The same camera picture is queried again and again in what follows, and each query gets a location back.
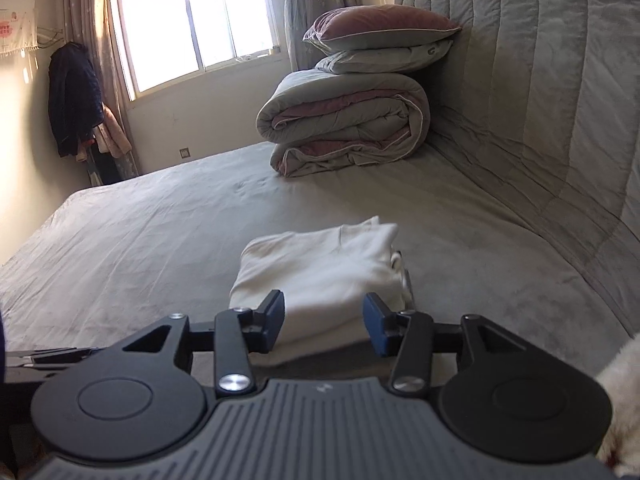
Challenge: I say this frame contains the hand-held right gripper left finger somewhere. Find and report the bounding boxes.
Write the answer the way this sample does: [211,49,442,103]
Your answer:
[122,289,286,396]

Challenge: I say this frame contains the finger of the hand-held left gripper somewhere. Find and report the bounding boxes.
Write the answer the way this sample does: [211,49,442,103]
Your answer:
[5,346,100,367]

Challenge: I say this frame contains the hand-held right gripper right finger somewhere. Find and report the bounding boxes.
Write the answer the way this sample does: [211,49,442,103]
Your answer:
[363,292,522,396]

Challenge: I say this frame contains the white printed sweatshirt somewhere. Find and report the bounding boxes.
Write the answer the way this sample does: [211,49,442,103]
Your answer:
[228,215,402,356]

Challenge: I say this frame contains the pink hanging clothes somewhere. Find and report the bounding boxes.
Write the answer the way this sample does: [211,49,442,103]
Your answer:
[75,102,134,164]

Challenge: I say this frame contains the grey bed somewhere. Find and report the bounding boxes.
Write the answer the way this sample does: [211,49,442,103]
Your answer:
[0,139,640,413]

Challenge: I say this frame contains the folded grey pink quilt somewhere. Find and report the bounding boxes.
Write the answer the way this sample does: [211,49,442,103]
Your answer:
[255,68,432,179]

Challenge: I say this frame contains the dark hanging jacket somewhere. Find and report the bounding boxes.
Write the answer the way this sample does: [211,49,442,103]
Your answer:
[47,41,104,159]

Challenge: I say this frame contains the white fluffy cloth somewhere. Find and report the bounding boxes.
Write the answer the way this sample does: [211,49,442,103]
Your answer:
[594,334,640,479]

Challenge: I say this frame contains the grey quilted headboard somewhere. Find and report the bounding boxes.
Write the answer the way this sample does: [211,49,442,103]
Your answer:
[394,0,640,333]

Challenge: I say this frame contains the pink grey pillow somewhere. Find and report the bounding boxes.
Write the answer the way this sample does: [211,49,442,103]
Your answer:
[302,3,464,56]

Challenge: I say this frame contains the covered air conditioner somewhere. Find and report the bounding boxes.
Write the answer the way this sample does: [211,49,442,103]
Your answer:
[0,0,39,59]

